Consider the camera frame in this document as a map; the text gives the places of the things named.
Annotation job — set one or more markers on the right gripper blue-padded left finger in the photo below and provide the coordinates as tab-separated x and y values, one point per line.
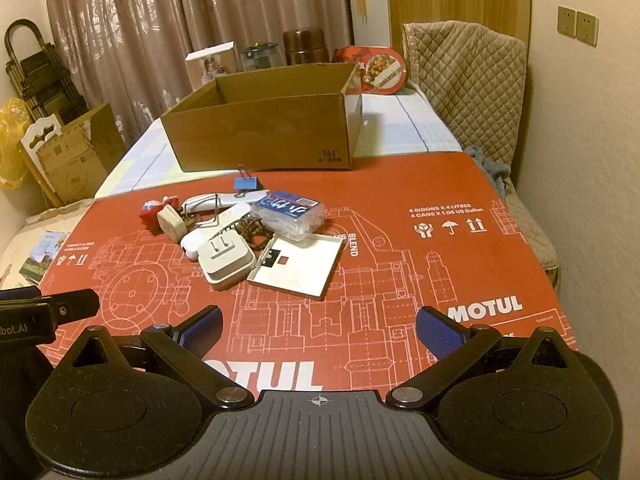
177	352

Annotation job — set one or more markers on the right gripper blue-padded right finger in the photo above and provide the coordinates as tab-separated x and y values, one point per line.
458	350

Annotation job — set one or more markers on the white square power adapter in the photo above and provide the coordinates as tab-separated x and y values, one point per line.
226	260

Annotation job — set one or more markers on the white oblong charger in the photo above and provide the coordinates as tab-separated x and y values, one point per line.
192	241

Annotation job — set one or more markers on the cream three-pin plug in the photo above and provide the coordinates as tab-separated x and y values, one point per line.
171	223

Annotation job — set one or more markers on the metal wire rack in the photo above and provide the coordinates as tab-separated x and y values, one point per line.
202	218

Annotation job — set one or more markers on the leopard pattern hair clip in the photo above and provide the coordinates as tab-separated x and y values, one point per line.
254	232

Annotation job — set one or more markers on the red Doraemon figurine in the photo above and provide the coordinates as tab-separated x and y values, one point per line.
150	209

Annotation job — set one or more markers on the white square panel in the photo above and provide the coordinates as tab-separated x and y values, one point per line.
302	268

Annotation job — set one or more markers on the clear blue-label floss pick box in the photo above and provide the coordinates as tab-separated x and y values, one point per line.
289	215

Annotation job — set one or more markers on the blue binder clip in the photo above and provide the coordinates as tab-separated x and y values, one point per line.
245	183

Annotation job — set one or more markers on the long white remote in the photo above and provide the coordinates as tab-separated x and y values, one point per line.
214	201

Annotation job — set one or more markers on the booklet with landscape cover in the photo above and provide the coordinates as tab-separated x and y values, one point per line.
40	258

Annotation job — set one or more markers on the red Motul cardboard mat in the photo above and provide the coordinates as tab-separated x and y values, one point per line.
337	312

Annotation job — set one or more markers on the stacked flat cardboard boxes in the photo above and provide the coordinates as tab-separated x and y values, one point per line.
77	161

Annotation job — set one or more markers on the grey cloth beside bed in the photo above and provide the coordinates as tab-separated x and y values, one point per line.
496	172

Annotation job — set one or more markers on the white carved wooden board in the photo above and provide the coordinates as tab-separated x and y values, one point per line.
36	134

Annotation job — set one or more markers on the yellow plastic bag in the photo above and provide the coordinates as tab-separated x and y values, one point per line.
14	121

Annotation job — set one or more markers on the black folding hand trolley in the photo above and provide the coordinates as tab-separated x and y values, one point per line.
42	80

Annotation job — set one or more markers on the brown cardboard box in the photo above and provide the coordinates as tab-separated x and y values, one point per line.
290	117

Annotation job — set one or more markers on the quilted beige chair cover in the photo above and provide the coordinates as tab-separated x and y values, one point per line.
474	79

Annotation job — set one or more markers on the red beef rice meal box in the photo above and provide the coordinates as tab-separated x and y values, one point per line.
383	70

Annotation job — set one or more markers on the white product box with photo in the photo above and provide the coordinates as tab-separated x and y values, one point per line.
212	62

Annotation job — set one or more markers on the glass jar with teal lid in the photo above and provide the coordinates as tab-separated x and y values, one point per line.
261	56

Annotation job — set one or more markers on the beige curtain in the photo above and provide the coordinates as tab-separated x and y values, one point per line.
130	53

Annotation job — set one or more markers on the brown thermos container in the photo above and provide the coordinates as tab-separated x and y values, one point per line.
304	46

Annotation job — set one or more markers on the wall socket plate left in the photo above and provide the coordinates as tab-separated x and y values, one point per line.
566	23

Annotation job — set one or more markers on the wall socket plate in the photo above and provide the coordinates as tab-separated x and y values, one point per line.
566	23
587	28

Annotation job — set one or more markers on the wall socket plate right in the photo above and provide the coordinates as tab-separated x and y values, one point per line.
587	28

